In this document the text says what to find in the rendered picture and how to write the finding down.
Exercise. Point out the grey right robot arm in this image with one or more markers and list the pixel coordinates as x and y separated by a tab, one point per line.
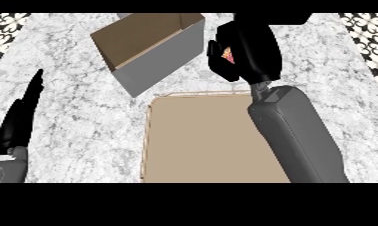
300	136

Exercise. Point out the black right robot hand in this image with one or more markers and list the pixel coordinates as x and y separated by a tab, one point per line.
253	50

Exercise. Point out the black appliance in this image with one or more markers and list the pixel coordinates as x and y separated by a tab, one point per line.
270	18

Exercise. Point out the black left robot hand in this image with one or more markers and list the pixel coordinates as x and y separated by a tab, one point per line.
22	116

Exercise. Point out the beige flat tray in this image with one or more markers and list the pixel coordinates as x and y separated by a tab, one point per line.
207	140

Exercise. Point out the open cardboard box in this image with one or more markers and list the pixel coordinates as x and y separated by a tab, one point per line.
152	50

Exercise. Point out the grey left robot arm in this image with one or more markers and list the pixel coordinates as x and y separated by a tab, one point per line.
13	166

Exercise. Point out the pink frosted cupcake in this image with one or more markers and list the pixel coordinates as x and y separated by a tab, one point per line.
227	55

